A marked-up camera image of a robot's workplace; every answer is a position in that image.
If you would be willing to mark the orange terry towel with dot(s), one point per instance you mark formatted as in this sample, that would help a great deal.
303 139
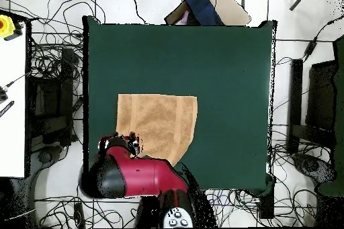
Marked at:
158 121

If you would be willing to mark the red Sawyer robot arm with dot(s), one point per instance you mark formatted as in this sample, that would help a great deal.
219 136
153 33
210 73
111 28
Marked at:
153 178

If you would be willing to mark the black metal stand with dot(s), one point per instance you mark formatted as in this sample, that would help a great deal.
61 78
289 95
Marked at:
321 97
65 92

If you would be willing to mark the white side table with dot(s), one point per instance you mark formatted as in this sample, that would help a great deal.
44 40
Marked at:
12 132

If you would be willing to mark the dark green table cloth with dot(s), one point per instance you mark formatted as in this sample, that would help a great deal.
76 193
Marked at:
188 59

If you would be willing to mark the yellow emergency stop button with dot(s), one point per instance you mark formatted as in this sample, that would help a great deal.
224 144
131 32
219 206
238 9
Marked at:
4 26

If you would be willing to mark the dark blue cloth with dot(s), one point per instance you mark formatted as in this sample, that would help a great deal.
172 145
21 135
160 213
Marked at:
200 3

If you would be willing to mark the brown cardboard box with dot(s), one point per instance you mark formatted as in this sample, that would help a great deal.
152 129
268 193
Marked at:
231 8

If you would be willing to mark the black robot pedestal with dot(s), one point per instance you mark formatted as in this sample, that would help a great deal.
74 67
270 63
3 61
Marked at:
146 213

